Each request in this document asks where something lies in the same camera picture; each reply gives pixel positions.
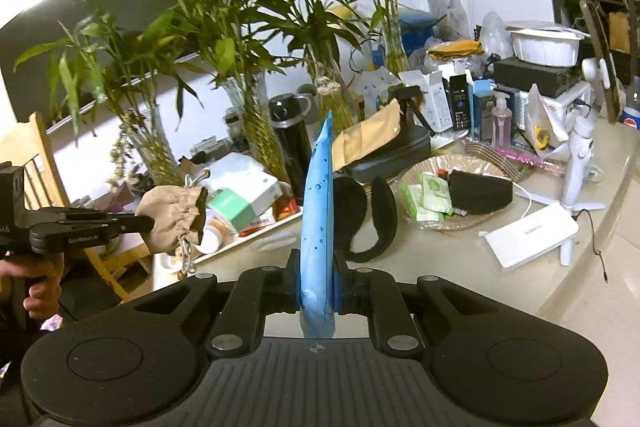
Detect blue plastic wipes pack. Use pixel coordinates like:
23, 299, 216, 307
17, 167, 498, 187
300, 112, 335, 338

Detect brown drawstring pouch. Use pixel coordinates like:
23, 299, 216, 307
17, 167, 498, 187
136, 185, 208, 255

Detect person left hand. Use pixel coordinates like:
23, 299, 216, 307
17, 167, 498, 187
1, 254, 64, 321

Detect white serving tray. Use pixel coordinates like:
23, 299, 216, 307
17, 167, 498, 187
150, 200, 306, 293

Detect white round jar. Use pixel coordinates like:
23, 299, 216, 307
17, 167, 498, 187
196, 225, 224, 255

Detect wooden chair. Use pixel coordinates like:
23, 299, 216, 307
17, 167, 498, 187
1, 113, 152, 303

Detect green white carton box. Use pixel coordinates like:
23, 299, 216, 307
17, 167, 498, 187
207, 173, 282, 233

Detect green packets on plate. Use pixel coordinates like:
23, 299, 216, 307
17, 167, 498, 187
405, 172, 454, 222

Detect black foam sponge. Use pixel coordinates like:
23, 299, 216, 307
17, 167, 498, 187
448, 170, 513, 215

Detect white power bank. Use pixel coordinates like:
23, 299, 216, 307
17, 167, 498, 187
485, 202, 579, 271

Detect brown paper envelope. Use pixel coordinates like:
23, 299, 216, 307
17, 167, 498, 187
332, 98, 400, 171

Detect black zip case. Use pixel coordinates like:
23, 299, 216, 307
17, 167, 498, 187
344, 124, 431, 183

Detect glass plate dish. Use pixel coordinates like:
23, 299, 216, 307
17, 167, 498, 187
395, 154, 515, 231

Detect bamboo plant glass vase left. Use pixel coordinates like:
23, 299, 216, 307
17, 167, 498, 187
13, 0, 196, 186

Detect bamboo plant glass vase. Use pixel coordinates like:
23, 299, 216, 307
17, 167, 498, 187
162, 0, 352, 181
13, 0, 196, 186

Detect black thermos bottle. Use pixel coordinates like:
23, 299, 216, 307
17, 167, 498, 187
269, 93, 311, 205

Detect pink hand sanitizer bottle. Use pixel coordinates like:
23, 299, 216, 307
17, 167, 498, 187
491, 91, 512, 148

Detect bamboo plant glass vase middle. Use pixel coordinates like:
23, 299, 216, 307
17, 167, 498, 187
162, 0, 352, 181

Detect black electronics box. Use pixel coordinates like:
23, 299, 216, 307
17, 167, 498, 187
494, 56, 579, 98

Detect white foil food tray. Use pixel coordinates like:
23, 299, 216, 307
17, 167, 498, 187
506, 20, 589, 68

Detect pepsi bottle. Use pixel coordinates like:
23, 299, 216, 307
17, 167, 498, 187
620, 76, 640, 130

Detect white gimbal stabilizer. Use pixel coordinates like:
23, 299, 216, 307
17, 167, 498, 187
560, 58, 611, 211

